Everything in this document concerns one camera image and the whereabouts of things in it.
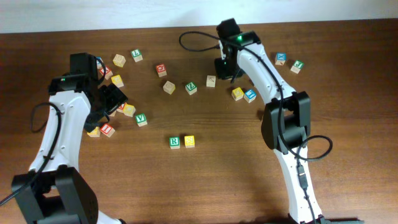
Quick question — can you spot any yellow S block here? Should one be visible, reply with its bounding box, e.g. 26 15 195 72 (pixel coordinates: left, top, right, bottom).
184 135 195 148

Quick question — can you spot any green R block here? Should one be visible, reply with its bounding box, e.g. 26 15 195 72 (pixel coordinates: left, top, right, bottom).
169 137 180 149

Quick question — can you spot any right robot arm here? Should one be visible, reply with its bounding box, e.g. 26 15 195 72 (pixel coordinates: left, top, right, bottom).
215 19 327 223

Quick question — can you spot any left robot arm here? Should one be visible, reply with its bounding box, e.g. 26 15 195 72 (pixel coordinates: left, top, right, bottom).
1 53 128 224

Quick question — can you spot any blue block far left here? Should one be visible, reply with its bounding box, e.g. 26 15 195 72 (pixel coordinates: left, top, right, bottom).
96 57 103 70

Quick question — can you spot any red A block upper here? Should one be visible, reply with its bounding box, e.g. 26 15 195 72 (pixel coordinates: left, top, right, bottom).
99 66 113 80

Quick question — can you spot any red a block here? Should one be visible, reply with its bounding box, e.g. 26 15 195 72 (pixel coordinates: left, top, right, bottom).
99 66 113 80
117 103 127 113

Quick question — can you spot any yellow block near A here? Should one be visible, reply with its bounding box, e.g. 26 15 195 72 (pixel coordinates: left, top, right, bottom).
111 75 124 88

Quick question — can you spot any plain wood block top left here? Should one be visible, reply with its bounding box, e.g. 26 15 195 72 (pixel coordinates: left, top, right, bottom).
113 54 126 68

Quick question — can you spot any plain wood block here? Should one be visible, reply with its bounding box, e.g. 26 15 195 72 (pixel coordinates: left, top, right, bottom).
113 54 126 68
163 81 175 95

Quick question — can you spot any white picture block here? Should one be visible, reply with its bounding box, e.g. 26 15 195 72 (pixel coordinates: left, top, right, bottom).
206 75 216 88

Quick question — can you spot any red A block lower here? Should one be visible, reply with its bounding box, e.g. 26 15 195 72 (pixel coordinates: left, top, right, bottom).
117 103 127 113

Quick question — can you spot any blue X block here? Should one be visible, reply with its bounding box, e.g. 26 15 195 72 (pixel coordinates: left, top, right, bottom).
275 52 287 65

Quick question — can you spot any yellow block beside blue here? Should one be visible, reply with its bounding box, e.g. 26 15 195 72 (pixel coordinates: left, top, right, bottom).
231 87 244 101

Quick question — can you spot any yellow block beside A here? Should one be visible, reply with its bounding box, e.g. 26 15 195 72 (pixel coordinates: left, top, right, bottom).
123 104 136 117

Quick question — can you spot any yellow block bottom left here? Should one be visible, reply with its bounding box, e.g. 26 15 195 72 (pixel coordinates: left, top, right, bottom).
87 126 101 138

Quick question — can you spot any red I block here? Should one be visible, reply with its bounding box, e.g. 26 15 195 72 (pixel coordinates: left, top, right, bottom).
100 123 116 138

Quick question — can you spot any green L block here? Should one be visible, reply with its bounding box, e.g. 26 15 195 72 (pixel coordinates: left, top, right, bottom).
131 49 143 62

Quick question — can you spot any blue picture block right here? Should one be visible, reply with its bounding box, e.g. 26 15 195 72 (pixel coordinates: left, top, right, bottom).
244 89 257 103

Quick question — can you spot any green Z block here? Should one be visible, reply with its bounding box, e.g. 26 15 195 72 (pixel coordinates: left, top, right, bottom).
185 82 198 95

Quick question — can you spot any green V block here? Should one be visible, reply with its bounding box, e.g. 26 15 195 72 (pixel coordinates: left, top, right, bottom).
135 113 147 127

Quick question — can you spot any green J block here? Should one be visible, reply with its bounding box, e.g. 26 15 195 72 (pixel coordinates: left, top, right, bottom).
290 60 304 74

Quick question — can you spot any red picture block centre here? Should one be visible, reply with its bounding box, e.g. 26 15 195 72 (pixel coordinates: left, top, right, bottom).
155 64 167 77

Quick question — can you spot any plain wood block centre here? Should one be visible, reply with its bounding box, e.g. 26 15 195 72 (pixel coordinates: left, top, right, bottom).
163 81 175 95

